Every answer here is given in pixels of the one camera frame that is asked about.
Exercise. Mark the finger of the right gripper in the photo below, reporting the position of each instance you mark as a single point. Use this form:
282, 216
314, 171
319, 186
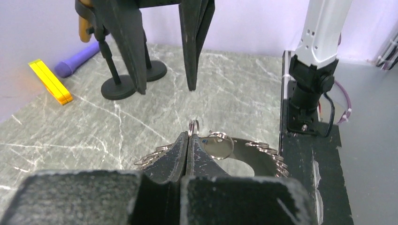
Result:
195, 19
123, 19

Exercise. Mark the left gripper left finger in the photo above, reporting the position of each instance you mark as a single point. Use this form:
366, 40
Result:
103, 197

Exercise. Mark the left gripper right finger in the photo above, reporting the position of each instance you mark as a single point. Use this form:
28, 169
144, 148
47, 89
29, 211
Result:
256, 200

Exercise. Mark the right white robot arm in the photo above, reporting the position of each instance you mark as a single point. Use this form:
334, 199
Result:
313, 63

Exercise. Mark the gold microphone body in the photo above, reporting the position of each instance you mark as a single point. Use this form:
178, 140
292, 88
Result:
84, 24

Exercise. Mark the tall black microphone stand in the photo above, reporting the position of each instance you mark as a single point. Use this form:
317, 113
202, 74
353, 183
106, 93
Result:
155, 69

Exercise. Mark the short black microphone stand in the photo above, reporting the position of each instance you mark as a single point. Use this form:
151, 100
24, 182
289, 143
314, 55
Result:
119, 86

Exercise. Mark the purple cylinder toy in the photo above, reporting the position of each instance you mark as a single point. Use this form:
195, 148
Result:
68, 67

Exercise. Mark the yellow toy block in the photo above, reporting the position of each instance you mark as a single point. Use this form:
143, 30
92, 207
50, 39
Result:
51, 82

